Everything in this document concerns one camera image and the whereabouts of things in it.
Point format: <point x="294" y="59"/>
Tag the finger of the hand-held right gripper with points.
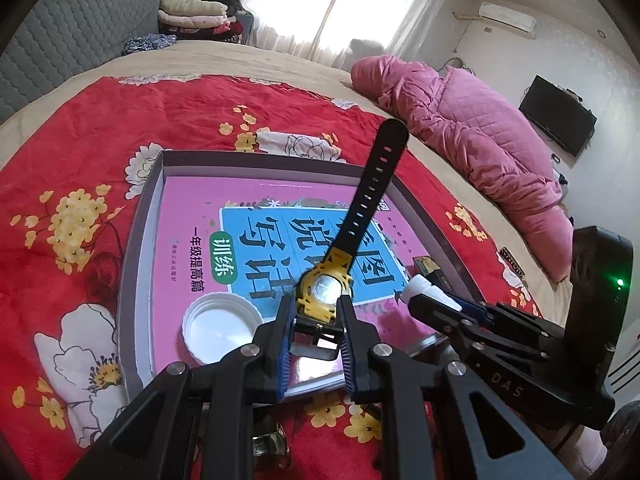
<point x="480" y="312"/>
<point x="450" y="330"/>

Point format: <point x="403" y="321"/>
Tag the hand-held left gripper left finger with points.
<point x="285" y="345"/>

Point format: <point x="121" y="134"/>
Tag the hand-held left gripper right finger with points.
<point x="347" y="345"/>

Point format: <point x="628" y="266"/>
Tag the white plastic jar lid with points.
<point x="220" y="330"/>

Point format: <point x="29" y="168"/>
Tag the small black and gold case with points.
<point x="427" y="265"/>

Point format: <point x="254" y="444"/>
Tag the shallow grey cardboard box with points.
<point x="135" y="270"/>

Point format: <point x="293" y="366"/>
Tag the person's right forearm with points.
<point x="592" y="452"/>

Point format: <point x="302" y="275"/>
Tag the dark patterned strip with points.
<point x="513" y="260"/>

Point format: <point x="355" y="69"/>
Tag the pink and blue book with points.
<point x="200" y="260"/>

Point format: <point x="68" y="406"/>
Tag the pink quilted duvet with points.
<point x="475" y="150"/>

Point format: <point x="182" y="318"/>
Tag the black television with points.
<point x="555" y="112"/>

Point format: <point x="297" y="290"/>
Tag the beige bed sheet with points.
<point x="300" y="65"/>

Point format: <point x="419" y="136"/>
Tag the red floral blanket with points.
<point x="60" y="160"/>

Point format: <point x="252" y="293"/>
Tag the white air conditioner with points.
<point x="507" y="19"/>

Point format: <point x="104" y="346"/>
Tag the blue patterned cloth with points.
<point x="147" y="45"/>

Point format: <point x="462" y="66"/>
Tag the white window curtain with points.
<point x="350" y="5"/>

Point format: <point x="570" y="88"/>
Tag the stack of folded clothes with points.
<point x="200" y="15"/>

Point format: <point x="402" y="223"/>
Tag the grey quilted headboard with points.
<point x="65" y="25"/>

